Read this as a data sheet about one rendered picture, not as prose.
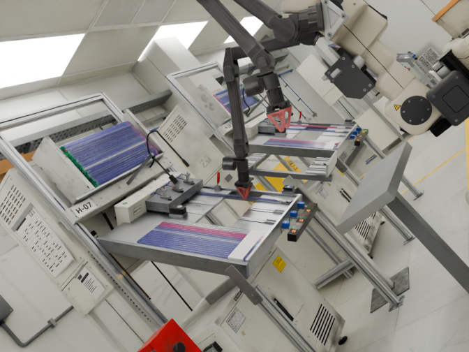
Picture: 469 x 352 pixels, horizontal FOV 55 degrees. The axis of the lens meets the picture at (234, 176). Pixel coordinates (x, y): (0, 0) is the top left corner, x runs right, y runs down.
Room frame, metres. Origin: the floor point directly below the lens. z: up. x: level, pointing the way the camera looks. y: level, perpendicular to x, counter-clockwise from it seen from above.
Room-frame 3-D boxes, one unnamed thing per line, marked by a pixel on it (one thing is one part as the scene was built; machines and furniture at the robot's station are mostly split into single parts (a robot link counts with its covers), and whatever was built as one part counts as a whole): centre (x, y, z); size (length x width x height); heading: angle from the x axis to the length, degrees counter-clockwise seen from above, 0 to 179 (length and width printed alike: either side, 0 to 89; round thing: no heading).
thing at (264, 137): (3.44, -0.40, 0.65); 1.01 x 0.73 x 1.29; 58
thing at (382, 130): (6.53, -2.13, 0.95); 1.36 x 0.82 x 1.90; 58
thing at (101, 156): (2.29, 0.41, 1.52); 0.51 x 0.13 x 0.27; 148
